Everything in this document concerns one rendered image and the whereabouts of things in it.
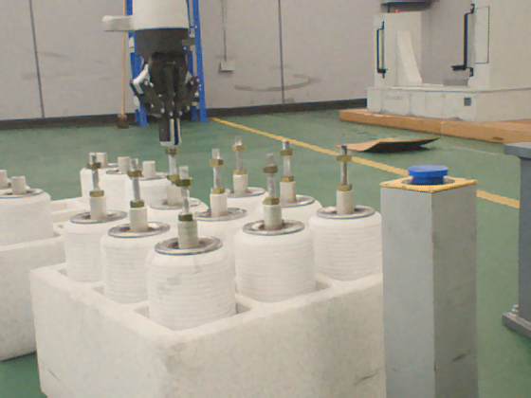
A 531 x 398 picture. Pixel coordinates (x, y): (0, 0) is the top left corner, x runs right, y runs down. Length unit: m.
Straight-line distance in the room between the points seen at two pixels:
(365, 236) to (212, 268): 0.23
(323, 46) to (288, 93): 0.61
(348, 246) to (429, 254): 0.17
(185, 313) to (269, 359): 0.11
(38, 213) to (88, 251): 0.29
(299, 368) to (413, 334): 0.14
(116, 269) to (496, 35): 3.61
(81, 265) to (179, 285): 0.25
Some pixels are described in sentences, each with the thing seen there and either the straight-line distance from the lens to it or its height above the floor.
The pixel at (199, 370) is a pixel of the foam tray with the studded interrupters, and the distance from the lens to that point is 0.74.
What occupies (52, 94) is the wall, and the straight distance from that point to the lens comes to 7.23.
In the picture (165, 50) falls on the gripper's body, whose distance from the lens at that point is 0.99.
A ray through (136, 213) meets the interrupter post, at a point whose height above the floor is 0.27.
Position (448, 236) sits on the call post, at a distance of 0.75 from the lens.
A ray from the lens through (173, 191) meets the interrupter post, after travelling 1.03.
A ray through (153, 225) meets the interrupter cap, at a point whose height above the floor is 0.25.
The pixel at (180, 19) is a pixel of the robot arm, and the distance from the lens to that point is 1.00.
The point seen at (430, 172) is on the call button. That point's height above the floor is 0.33.
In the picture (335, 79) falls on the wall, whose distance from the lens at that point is 7.70.
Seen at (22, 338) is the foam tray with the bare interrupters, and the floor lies 0.03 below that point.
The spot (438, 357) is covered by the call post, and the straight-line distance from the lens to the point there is 0.77.
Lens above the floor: 0.44
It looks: 10 degrees down
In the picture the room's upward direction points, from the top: 3 degrees counter-clockwise
